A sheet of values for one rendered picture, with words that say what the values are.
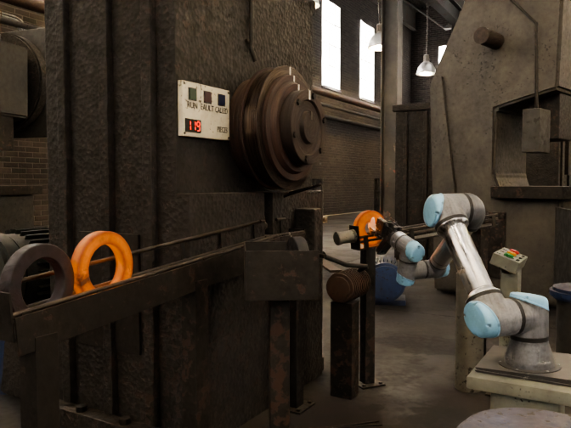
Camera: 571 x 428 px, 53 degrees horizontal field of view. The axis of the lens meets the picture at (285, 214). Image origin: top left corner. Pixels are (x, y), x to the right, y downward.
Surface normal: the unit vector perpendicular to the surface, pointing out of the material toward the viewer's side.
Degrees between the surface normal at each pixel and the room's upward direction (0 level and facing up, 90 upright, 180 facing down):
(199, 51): 90
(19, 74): 91
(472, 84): 90
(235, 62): 90
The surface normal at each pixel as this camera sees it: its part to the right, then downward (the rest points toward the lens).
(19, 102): 0.94, 0.04
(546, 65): -0.70, 0.04
